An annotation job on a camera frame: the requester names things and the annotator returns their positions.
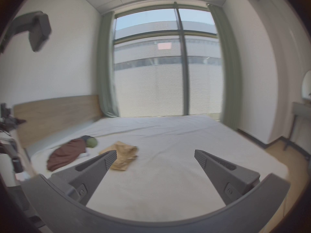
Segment grey-green curtain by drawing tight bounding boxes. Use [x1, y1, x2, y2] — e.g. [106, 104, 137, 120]
[97, 11, 119, 118]
[207, 3, 243, 130]

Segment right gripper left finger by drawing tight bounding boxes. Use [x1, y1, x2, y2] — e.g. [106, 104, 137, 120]
[50, 150, 118, 206]

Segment brown shorts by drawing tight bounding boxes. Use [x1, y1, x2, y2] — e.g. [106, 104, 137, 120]
[46, 138, 86, 172]

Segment round mirror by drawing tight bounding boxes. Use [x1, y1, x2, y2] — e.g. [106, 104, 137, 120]
[301, 70, 311, 99]

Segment tan shorts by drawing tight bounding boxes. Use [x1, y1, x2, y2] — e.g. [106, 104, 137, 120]
[98, 141, 139, 172]

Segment grey dressing table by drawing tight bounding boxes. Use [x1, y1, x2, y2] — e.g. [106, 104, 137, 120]
[283, 102, 311, 152]

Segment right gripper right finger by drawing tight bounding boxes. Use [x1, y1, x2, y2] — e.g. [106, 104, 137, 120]
[194, 150, 261, 206]

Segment window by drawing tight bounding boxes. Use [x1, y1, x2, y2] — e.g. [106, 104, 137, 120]
[113, 3, 223, 118]

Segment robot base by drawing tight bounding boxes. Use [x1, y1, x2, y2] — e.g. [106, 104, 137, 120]
[5, 176, 46, 230]

